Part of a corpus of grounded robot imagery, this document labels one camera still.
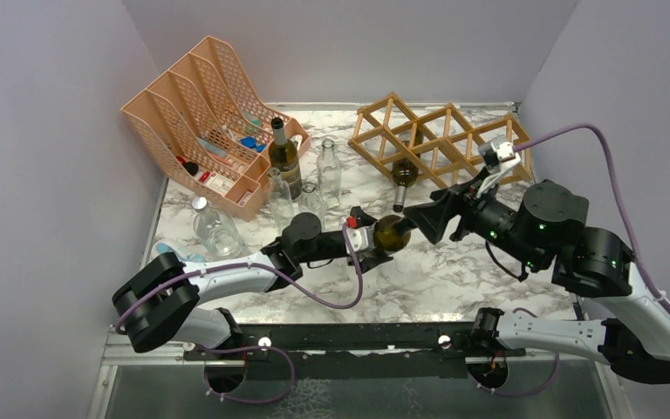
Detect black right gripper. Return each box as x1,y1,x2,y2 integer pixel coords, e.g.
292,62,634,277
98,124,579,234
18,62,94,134
403,165,544,270

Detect dark labelled wine bottle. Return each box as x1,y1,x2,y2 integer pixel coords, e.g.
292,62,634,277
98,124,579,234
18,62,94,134
391,129,424,213

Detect tall clear glass bottle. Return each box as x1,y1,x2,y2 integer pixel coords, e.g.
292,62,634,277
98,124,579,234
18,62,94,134
316,139,342,210

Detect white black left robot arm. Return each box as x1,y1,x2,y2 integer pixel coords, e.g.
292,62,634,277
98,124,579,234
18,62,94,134
112,208,391,359

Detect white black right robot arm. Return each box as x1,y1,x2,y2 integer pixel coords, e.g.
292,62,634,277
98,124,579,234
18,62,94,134
403,180,670,384

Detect wooden lattice wine rack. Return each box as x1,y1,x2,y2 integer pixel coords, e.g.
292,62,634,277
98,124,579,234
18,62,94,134
348,92,530,189

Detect small clear glass bottle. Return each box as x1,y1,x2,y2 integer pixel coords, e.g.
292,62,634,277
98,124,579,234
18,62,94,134
267,168,296,232

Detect green wine bottle gold label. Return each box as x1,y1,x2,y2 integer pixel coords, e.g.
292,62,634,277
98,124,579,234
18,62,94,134
269,117,302,200

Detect clear bottle blue content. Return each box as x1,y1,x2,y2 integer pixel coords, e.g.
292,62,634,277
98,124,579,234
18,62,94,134
151,238,207,263

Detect blue item in organizer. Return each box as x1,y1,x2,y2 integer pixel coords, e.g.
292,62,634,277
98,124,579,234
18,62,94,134
239,136,266,153

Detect round clear flask silver cap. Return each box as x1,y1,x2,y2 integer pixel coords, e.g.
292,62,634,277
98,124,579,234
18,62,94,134
191,196,244,260

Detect red white box in organizer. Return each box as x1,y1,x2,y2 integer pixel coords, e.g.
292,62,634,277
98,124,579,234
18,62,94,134
198,171,235,196

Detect peach plastic file organizer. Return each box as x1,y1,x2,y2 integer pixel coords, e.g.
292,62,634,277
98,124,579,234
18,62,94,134
122,37,311,222

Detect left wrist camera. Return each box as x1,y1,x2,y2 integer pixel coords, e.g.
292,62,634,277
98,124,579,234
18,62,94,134
345,216,375,253

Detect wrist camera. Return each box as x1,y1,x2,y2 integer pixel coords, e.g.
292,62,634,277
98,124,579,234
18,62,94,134
477,136,522,196
345,216,375,253

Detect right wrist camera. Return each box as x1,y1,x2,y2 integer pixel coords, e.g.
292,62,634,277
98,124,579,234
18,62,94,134
477,136,522,196

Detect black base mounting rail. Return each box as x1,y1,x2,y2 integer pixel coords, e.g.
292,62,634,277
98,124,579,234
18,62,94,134
183,321,525,381

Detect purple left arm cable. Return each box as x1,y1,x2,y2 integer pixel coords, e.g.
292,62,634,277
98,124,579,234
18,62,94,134
113,222,366,335

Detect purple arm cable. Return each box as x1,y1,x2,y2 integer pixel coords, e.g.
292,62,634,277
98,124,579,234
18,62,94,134
113,222,366,335
512,122,670,340

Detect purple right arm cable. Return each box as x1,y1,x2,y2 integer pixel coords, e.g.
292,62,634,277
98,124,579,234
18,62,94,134
512,122,670,340

